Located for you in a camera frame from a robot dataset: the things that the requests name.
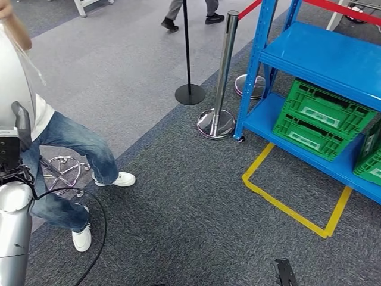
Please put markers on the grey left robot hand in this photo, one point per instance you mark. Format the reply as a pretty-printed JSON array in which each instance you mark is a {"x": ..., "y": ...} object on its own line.
[{"x": 25, "y": 130}]

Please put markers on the white curved plastic part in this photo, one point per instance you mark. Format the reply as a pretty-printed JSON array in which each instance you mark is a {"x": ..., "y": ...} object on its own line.
[{"x": 13, "y": 87}]

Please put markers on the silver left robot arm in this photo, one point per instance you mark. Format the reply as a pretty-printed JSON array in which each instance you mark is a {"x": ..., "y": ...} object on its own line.
[{"x": 14, "y": 229}]

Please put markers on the blue metal shelf rack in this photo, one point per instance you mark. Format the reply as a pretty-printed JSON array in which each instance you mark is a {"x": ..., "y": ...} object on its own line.
[{"x": 321, "y": 59}]

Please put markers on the person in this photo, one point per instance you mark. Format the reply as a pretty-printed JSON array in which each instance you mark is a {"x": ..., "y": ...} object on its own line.
[
  {"x": 173, "y": 10},
  {"x": 74, "y": 146}
]

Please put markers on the chrome stool base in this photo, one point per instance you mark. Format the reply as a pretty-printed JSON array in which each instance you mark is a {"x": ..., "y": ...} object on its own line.
[{"x": 64, "y": 173}]

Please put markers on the clear plastic strip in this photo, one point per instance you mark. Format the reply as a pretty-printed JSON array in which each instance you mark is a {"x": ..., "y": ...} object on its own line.
[{"x": 26, "y": 59}]

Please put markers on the person's hand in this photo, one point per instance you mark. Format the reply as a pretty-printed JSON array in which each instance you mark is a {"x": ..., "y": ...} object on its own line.
[{"x": 14, "y": 23}]

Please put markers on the white furniture leg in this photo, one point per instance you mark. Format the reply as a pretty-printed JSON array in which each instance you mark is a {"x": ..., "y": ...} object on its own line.
[{"x": 86, "y": 4}]

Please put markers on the black rack caster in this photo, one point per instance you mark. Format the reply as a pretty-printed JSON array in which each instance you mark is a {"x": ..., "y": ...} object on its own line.
[{"x": 241, "y": 139}]

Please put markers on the short red barrier belt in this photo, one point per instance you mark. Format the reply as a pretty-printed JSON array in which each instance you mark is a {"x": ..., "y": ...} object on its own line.
[{"x": 248, "y": 10}]

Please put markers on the yellow floor tape square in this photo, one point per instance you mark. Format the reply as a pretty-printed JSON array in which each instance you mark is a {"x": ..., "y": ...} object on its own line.
[{"x": 285, "y": 209}]

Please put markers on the white table leg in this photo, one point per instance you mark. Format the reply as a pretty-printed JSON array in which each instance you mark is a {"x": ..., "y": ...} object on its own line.
[{"x": 336, "y": 17}]

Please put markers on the long red barrier belt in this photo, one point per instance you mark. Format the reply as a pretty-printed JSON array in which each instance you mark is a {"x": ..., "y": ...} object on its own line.
[{"x": 342, "y": 10}]

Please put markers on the black power strip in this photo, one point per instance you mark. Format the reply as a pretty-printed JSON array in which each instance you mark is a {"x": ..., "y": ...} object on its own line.
[{"x": 355, "y": 10}]

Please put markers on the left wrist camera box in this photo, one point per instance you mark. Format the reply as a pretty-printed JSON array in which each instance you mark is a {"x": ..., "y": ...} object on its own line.
[{"x": 9, "y": 152}]

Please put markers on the black stanchion post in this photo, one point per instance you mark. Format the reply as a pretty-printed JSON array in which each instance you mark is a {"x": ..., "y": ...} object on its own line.
[{"x": 189, "y": 94}]

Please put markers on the chrome stanchion post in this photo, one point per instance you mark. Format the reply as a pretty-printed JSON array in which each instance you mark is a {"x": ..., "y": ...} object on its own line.
[
  {"x": 253, "y": 89},
  {"x": 225, "y": 71}
]

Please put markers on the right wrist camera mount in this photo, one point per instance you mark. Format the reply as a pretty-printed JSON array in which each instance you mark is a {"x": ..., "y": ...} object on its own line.
[{"x": 285, "y": 272}]

